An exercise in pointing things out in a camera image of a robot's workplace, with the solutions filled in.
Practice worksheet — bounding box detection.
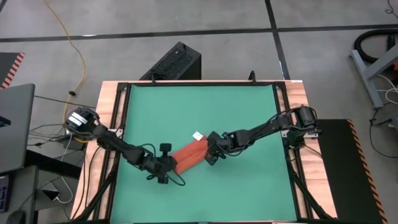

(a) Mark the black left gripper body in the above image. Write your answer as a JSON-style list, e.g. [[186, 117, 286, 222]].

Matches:
[[145, 142, 178, 185]]

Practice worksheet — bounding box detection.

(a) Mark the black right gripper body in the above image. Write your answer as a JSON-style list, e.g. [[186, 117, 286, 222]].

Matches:
[[204, 130, 239, 166]]

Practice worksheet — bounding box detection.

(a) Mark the orange cloth napkin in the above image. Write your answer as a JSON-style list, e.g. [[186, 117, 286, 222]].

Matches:
[[171, 136, 210, 175]]

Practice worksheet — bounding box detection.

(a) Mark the green table mat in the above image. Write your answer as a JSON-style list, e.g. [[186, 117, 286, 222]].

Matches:
[[108, 84, 298, 223]]

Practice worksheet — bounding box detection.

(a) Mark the black computer tower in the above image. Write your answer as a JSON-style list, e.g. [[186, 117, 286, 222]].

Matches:
[[139, 40, 203, 82]]

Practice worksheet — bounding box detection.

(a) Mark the large black hazard-striped floor mat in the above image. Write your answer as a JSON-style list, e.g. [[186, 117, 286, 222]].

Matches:
[[313, 119, 389, 224]]

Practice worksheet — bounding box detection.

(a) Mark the grey laptop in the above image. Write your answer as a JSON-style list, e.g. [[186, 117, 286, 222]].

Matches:
[[0, 83, 36, 174]]

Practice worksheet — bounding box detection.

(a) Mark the black computer mouse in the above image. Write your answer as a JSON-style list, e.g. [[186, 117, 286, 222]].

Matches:
[[6, 209, 27, 224]]

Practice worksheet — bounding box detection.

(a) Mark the grey metal stand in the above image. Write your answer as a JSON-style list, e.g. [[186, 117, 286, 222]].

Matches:
[[349, 45, 398, 110]]

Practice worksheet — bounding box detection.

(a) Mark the small black hazard-striped floor mat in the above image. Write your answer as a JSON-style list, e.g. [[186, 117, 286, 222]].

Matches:
[[0, 52, 26, 90]]

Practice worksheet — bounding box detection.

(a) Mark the black metal table frame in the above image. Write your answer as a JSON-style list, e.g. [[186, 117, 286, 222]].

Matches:
[[70, 70, 337, 224]]

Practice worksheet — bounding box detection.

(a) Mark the phone with white cable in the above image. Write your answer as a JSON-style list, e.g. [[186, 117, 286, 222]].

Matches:
[[40, 175, 74, 205]]

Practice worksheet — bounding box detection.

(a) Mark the thin black floor cable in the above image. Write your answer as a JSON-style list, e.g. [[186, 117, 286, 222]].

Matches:
[[33, 94, 98, 110]]

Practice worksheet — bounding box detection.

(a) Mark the yellow floor cable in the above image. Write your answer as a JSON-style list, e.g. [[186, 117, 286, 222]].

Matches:
[[42, 0, 86, 116]]

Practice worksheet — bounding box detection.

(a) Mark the black corrugated hose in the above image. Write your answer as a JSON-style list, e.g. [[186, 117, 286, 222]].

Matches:
[[354, 28, 398, 64]]

